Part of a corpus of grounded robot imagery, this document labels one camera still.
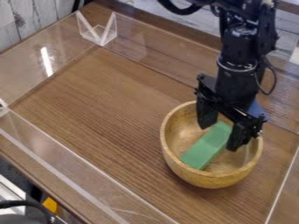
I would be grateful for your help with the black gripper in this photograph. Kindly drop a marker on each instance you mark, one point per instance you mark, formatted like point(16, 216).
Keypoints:
point(230, 94)

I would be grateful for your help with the green rectangular block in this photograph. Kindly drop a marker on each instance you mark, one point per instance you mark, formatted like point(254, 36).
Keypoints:
point(207, 147)

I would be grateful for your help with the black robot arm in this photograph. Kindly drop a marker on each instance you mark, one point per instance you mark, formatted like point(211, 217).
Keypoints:
point(247, 30)

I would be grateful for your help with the brown wooden bowl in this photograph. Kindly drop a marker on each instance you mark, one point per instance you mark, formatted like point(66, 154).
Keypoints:
point(230, 166)

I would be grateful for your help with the yellow label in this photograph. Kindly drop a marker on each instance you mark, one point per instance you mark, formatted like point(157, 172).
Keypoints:
point(51, 205)

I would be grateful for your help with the clear acrylic enclosure wall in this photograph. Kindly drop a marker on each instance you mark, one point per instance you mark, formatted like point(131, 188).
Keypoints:
point(101, 118)

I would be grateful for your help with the clear acrylic corner bracket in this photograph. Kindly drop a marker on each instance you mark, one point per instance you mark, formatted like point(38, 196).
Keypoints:
point(98, 34)

